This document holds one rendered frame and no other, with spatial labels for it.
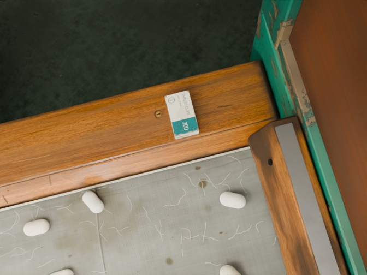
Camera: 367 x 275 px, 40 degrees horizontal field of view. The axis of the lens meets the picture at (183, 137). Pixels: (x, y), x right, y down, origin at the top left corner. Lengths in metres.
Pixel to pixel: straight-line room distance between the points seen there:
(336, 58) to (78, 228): 0.42
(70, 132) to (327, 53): 0.38
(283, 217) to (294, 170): 0.06
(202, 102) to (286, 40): 0.16
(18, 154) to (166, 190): 0.22
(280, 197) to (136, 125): 0.23
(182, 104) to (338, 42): 0.28
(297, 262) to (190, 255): 0.16
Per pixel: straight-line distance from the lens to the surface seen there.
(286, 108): 0.68
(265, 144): 0.63
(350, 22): 0.46
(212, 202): 0.71
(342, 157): 0.56
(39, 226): 0.72
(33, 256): 0.75
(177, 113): 0.69
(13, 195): 0.75
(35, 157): 0.74
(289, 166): 0.60
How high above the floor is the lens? 1.45
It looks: 75 degrees down
